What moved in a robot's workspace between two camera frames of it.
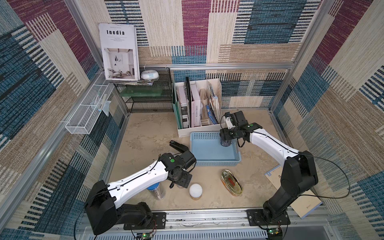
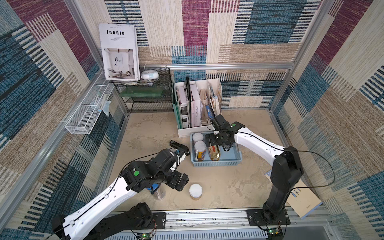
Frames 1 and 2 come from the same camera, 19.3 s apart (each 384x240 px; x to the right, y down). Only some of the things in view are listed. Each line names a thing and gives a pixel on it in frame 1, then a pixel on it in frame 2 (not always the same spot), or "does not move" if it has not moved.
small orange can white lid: [195, 191] does not move
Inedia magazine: [120, 46] does not move
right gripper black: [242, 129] → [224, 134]
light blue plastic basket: [206, 148] does not move
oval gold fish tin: [231, 182] → [214, 152]
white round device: [149, 74] does not move
